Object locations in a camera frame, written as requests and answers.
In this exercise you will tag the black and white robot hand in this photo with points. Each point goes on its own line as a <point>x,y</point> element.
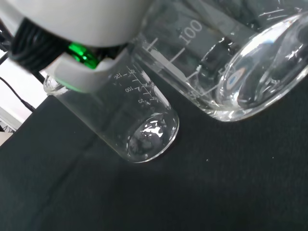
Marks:
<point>79,19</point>

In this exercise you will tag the narrow clear glass beaker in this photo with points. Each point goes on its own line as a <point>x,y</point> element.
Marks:
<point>134,120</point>

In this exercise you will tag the black bench cloth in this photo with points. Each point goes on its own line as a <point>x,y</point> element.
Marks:
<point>168,192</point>

